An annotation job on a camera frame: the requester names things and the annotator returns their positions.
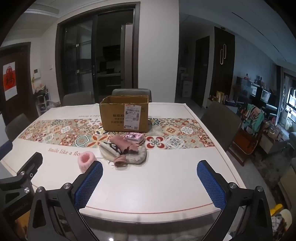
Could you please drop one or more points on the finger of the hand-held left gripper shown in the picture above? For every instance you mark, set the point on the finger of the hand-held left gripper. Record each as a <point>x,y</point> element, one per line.
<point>34,161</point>

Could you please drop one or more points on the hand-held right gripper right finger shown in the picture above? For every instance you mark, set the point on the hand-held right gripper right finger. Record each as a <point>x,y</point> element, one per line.
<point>211,187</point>

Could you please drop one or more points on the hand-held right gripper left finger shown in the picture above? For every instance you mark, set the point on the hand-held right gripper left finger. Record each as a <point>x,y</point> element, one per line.
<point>89,185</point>

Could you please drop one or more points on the pink fluffy wristband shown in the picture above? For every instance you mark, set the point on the pink fluffy wristband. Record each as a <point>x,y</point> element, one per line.
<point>86,160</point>

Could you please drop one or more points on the pink knit cloth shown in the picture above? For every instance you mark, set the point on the pink knit cloth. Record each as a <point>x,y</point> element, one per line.
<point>120,141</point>

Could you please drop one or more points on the grey patterned cloth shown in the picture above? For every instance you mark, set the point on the grey patterned cloth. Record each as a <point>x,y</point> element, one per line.
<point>137,156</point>

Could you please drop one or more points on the cardboard box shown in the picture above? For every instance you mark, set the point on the cardboard box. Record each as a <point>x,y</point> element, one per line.
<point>113,120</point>

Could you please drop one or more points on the grey dining chair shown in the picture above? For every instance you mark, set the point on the grey dining chair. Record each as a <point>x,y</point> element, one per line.
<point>18,126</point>
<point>77,98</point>
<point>219,125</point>
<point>138,92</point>

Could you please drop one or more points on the wooden chair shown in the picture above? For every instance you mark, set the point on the wooden chair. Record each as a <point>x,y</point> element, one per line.
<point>242,141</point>

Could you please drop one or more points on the white shoe rack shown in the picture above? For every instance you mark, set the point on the white shoe rack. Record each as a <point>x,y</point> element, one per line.
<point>42,102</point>

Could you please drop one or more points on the pink printed packet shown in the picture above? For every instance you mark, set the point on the pink printed packet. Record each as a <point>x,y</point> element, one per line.
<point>134,136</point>

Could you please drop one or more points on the yellow plastic toy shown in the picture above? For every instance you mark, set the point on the yellow plastic toy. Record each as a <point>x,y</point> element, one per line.
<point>276,209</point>

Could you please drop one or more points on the brown wooden door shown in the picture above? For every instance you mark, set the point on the brown wooden door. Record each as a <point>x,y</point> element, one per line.
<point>23,92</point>

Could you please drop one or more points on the pile of colourful clothes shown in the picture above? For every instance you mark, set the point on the pile of colourful clothes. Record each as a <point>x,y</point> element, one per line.
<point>253,115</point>

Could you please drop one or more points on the red paper door poster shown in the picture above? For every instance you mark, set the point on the red paper door poster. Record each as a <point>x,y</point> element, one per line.
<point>9,80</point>

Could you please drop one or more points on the yellow paper bags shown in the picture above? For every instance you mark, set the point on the yellow paper bags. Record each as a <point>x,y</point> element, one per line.
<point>220,96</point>

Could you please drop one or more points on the television screen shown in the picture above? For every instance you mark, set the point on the television screen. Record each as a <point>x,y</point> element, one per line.
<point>266,95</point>

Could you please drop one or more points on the stacked white cartons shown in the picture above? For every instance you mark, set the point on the stacked white cartons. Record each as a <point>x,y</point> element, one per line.
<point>186,83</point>

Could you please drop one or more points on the dark hallway door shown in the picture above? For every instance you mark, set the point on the dark hallway door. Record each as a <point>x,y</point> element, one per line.
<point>200,76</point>

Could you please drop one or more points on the dark sliding glass door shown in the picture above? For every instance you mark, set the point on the dark sliding glass door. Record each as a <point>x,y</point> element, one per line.
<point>78,58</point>

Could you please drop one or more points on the window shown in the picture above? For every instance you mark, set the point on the window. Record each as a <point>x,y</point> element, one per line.
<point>291,97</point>

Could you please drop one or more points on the silver refrigerator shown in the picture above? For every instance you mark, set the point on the silver refrigerator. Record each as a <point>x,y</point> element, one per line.
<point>126,58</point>

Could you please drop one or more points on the white wall intercom panel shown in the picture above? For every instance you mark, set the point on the white wall intercom panel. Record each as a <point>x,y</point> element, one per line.
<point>37,73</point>

